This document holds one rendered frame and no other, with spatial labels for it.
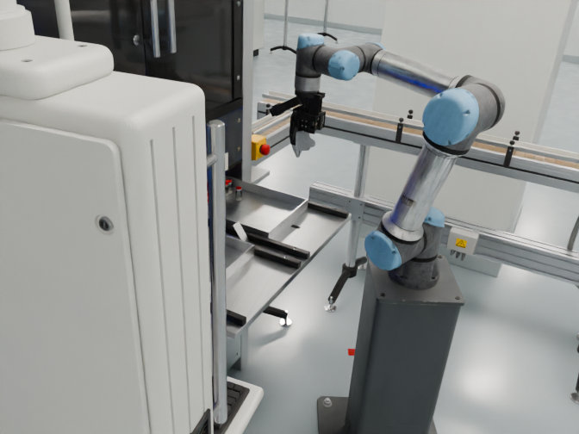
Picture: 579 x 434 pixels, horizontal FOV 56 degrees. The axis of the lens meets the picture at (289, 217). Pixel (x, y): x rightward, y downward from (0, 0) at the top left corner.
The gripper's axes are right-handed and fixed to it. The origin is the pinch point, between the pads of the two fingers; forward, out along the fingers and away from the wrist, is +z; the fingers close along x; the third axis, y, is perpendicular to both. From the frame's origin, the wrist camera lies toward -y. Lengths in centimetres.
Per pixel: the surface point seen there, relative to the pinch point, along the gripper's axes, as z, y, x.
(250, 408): 30, 27, -69
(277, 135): 17, -34, 52
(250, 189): 20.8, -19.9, 6.4
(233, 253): 21.8, -3.0, -30.0
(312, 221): 21.7, 7.7, -0.5
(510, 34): -22, 38, 144
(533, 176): 21, 66, 83
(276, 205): 21.6, -7.3, 2.5
